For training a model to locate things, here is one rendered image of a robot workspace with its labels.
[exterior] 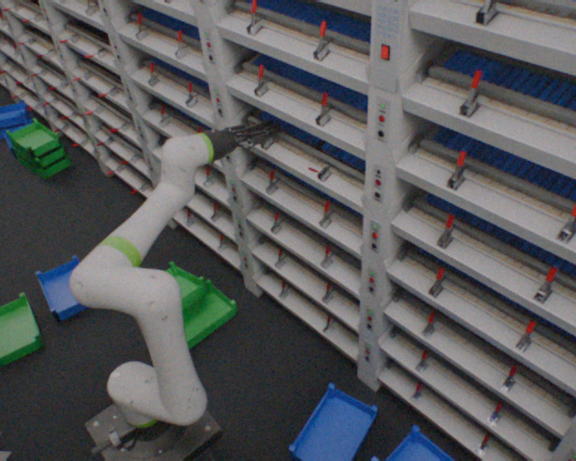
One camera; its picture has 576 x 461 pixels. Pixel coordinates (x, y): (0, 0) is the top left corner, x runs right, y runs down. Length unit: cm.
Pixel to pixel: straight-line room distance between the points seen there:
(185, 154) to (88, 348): 125
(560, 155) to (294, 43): 76
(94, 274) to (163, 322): 20
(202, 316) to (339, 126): 127
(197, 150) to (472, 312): 89
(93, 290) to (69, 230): 183
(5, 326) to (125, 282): 154
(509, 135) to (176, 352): 92
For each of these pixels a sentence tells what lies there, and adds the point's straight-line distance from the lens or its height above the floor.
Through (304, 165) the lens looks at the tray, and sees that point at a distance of 170.
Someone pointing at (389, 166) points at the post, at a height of 107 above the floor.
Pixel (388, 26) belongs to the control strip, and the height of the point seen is 143.
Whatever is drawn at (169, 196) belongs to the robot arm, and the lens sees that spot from 158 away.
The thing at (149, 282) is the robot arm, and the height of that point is 99.
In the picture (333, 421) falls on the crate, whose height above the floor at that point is 0.
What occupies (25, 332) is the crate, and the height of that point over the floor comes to 0.
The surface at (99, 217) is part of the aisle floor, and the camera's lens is 317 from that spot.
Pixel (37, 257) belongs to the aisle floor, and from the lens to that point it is 307.
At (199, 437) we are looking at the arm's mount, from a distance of 176.
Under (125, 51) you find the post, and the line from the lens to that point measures 242.
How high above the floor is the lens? 188
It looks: 42 degrees down
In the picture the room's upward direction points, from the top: 5 degrees counter-clockwise
